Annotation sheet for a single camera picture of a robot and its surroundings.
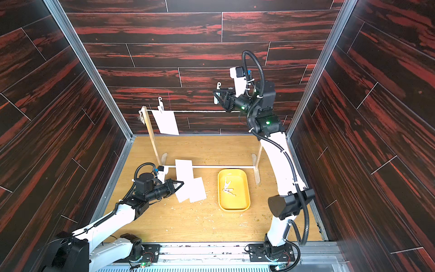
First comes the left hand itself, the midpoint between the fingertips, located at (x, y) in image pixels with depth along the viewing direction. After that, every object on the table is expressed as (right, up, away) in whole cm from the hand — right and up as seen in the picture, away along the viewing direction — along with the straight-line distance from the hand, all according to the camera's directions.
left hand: (185, 184), depth 81 cm
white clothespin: (+21, -6, +12) cm, 25 cm away
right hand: (+17, +40, -18) cm, 47 cm away
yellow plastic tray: (+25, -6, +12) cm, 29 cm away
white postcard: (-1, +5, +5) cm, 7 cm away
